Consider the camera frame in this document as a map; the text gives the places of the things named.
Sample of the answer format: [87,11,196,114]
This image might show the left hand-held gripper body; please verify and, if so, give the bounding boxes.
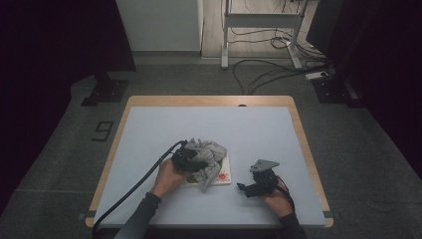
[170,145,209,173]

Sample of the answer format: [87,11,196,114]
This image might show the white power strip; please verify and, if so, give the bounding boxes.
[305,70,330,81]

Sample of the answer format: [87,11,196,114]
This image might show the black curtain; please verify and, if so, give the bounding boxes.
[326,0,422,180]
[0,0,137,217]

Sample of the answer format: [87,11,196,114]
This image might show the black floor cable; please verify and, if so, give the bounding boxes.
[231,58,329,97]

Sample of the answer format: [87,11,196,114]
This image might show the black stand base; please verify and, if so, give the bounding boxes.
[81,74,129,108]
[311,77,366,110]

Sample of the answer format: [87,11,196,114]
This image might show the tangled black cables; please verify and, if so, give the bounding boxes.
[228,27,329,63]

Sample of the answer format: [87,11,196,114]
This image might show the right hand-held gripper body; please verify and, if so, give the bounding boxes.
[247,158,281,198]

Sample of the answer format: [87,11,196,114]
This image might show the person's left hand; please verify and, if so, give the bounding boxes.
[150,158,192,199]

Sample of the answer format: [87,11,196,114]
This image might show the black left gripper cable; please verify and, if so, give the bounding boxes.
[92,139,188,238]

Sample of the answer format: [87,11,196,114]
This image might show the white metal desk frame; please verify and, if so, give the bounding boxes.
[220,0,311,70]

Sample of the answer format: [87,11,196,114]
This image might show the white cabinet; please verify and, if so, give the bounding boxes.
[114,0,204,53]

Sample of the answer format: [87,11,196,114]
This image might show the person's right hand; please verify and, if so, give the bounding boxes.
[263,188,295,219]

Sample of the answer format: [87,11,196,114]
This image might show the white caterpillar board book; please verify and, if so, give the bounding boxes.
[180,148,233,187]

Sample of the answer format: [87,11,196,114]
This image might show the grey fuzzy striped sock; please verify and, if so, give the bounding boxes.
[183,137,229,192]

